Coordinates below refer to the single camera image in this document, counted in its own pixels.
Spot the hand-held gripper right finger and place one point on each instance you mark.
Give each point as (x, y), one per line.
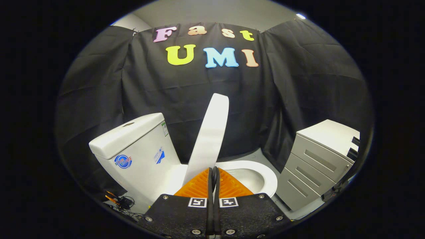
(245, 215)

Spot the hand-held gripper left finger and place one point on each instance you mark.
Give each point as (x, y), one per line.
(179, 215)

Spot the white toilet lid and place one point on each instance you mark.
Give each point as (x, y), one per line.
(211, 132)

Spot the white ceramic toilet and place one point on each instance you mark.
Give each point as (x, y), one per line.
(139, 156)

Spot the white drawer cabinet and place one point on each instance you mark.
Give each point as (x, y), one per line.
(315, 159)

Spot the black backdrop cloth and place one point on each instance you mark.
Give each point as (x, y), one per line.
(186, 89)

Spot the small ceiling light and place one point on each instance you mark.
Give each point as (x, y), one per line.
(300, 16)

